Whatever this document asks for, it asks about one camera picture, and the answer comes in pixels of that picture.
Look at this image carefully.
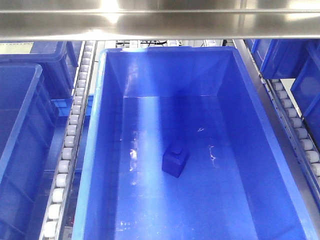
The blue plastic block part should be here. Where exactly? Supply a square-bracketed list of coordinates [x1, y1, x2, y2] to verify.
[161, 140, 189, 178]

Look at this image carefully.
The large blue target bin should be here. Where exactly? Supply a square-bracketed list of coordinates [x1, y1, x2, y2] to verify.
[72, 47, 320, 240]

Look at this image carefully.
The far left blue bin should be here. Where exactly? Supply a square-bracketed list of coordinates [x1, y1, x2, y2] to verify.
[0, 40, 83, 99]

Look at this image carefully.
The steel shelf beam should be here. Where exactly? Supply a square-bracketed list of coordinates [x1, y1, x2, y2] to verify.
[0, 0, 320, 41]

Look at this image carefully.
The right white roller track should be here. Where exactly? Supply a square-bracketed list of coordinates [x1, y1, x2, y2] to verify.
[261, 78, 320, 202]

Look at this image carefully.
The left white roller track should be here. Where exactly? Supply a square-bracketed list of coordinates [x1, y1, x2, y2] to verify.
[38, 40, 97, 240]

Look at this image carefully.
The white roller track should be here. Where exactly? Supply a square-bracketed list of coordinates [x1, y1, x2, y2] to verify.
[261, 78, 320, 202]
[38, 40, 97, 240]

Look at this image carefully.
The right blue bin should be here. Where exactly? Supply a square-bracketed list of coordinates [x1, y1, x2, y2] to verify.
[244, 39, 320, 145]

